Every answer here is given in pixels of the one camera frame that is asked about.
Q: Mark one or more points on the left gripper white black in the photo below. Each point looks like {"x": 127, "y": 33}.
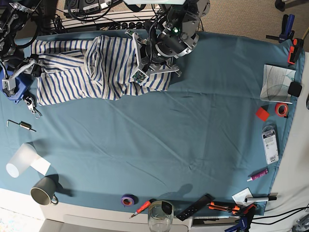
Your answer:
{"x": 145, "y": 69}

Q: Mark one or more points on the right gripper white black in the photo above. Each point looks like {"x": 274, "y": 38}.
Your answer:
{"x": 15, "y": 62}

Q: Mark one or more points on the blue white striped T-shirt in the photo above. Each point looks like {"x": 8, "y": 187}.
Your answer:
{"x": 100, "y": 68}

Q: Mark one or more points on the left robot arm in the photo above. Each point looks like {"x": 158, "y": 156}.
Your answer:
{"x": 172, "y": 35}

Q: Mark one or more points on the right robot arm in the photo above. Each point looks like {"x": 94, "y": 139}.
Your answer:
{"x": 12, "y": 20}

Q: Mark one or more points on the blue clamp block black knob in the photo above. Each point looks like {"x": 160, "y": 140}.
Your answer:
{"x": 14, "y": 84}

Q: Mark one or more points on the metal carabiner key clip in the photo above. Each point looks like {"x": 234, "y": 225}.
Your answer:
{"x": 30, "y": 102}

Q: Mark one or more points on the black power strip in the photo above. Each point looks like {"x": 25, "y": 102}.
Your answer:
{"x": 124, "y": 25}

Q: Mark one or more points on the black hex key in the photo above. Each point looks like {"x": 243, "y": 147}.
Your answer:
{"x": 11, "y": 122}

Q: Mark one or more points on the teal table cloth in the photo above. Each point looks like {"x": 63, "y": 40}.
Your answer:
{"x": 200, "y": 137}

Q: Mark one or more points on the red cube block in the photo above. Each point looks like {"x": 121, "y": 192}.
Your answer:
{"x": 262, "y": 113}

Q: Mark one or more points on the grey ceramic mug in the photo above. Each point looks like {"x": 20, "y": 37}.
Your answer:
{"x": 43, "y": 192}

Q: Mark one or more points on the grey patterned notebook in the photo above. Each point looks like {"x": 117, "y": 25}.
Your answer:
{"x": 276, "y": 82}

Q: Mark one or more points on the purple tape roll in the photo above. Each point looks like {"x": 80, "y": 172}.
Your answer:
{"x": 128, "y": 200}

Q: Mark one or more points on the clear plastic bit case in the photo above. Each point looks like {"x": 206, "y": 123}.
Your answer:
{"x": 270, "y": 144}

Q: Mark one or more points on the red tape roll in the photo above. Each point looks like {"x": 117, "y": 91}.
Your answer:
{"x": 282, "y": 109}

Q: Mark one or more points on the blue spring clamp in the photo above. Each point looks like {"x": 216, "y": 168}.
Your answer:
{"x": 286, "y": 29}

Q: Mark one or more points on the black remote control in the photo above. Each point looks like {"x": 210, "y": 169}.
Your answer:
{"x": 195, "y": 207}

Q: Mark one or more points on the clear glass jar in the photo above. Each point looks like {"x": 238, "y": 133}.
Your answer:
{"x": 160, "y": 216}

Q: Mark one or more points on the orange black clamp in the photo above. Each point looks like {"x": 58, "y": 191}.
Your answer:
{"x": 295, "y": 50}

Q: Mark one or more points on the black square box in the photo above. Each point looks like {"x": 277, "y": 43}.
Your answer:
{"x": 295, "y": 89}

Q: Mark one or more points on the purple glue tube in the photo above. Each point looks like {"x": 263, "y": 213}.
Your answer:
{"x": 258, "y": 175}

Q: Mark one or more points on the white paper card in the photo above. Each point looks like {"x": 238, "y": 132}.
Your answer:
{"x": 239, "y": 198}

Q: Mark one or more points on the orange black utility knife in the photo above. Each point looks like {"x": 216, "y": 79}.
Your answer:
{"x": 227, "y": 207}

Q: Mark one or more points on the white marker pen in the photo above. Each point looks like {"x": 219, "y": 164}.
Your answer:
{"x": 260, "y": 199}

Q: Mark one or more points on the blue black bar clamp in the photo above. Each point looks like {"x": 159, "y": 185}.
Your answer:
{"x": 244, "y": 223}

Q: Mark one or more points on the orange handled screwdriver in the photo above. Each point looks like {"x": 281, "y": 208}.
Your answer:
{"x": 143, "y": 207}

